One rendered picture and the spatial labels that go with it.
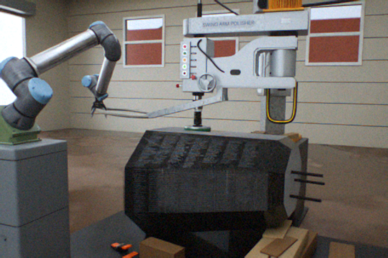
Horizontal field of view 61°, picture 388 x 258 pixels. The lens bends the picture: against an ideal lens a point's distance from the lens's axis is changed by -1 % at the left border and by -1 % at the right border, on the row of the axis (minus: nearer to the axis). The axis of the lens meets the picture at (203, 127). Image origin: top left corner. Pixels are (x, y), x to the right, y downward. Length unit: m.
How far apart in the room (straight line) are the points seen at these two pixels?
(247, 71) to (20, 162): 1.59
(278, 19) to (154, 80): 7.38
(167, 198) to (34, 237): 0.84
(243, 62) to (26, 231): 1.78
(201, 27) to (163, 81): 6.91
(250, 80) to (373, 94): 6.22
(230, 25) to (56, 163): 1.53
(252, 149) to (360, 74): 6.50
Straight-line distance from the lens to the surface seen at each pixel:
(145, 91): 9.76
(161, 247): 2.37
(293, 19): 2.50
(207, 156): 2.26
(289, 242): 2.24
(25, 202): 2.10
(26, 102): 2.11
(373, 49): 8.59
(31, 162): 2.08
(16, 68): 2.18
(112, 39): 2.34
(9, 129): 2.16
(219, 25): 2.60
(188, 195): 2.29
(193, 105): 2.66
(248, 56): 2.52
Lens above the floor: 1.16
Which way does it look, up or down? 6 degrees down
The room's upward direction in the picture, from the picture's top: 1 degrees clockwise
